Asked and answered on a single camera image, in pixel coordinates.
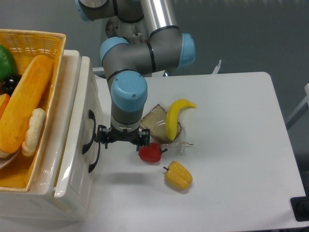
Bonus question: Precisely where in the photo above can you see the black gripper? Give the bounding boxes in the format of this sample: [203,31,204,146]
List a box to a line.
[95,125,150,151]

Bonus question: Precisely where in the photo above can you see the white drawer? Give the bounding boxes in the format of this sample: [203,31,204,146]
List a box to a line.
[54,56,104,198]
[55,143,98,221]

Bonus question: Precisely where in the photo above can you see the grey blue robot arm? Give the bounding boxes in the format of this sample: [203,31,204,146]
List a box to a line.
[76,0,196,147]

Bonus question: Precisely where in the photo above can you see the white drawer cabinet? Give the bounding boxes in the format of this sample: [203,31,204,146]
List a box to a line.
[0,50,104,224]

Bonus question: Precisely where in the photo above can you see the red toy bell pepper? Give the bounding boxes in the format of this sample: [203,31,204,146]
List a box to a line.
[138,143,168,163]

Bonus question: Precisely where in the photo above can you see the bread slice in plastic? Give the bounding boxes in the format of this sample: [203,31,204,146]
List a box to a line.
[140,104,182,145]

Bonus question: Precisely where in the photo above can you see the yellow toy banana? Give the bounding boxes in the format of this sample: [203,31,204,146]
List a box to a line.
[166,99,197,141]

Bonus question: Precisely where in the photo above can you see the yellow toy bell pepper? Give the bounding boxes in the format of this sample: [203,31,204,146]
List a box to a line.
[163,160,193,190]

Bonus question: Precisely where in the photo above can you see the cream toy croissant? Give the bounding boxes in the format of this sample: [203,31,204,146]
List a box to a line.
[22,108,45,157]

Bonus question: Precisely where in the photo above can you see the orange toy baguette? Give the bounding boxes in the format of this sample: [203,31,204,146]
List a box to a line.
[0,55,53,158]

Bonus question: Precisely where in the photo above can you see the white plate in basket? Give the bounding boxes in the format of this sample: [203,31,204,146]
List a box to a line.
[0,149,21,169]

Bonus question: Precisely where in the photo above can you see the orange toy carrot piece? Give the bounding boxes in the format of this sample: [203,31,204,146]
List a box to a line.
[0,94,10,118]

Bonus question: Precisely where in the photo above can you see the dark purple toy grapes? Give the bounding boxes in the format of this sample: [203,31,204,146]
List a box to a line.
[1,74,22,96]

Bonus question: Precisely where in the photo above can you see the yellow wicker basket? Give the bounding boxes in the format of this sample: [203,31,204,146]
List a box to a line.
[0,29,66,192]

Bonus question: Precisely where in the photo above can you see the green toy vegetable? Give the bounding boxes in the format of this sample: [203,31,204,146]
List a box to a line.
[0,44,18,81]

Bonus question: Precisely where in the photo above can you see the black device at edge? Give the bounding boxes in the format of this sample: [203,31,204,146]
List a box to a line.
[290,196,309,222]

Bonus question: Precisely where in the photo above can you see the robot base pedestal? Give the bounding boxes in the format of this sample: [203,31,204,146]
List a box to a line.
[105,16,148,44]

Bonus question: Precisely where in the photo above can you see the white frame at right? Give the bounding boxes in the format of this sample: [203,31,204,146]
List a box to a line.
[285,84,309,130]

